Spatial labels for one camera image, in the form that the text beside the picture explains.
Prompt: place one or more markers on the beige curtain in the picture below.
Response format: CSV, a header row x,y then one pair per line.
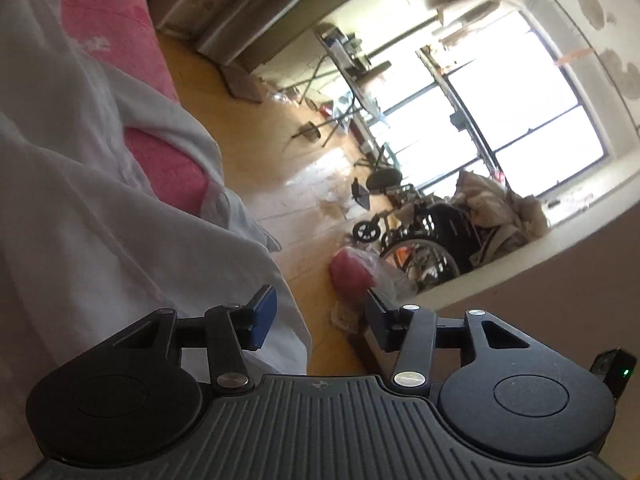
x,y
260,25

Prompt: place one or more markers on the folding table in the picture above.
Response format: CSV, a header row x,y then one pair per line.
x,y
350,75

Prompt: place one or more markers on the white shirt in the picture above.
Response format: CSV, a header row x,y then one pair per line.
x,y
75,210

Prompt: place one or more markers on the beige bundle pile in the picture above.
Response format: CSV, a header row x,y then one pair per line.
x,y
500,210

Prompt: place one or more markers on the small cardboard tray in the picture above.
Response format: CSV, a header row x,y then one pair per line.
x,y
345,317

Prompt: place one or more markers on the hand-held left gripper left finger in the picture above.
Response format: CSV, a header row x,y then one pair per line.
x,y
265,317

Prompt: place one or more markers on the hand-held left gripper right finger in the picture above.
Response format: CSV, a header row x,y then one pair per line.
x,y
380,320

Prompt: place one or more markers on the cream printed box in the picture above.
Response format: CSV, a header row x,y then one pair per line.
x,y
195,5

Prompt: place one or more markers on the cardboard piece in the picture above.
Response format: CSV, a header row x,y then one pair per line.
x,y
242,82

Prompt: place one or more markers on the grey wheeled chair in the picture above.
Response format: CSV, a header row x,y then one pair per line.
x,y
385,180

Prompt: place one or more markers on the black wheelchair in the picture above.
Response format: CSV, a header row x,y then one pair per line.
x,y
440,230

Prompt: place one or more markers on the pink floral blanket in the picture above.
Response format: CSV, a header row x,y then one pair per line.
x,y
120,10

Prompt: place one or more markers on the red plastic bag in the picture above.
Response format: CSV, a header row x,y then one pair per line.
x,y
350,270

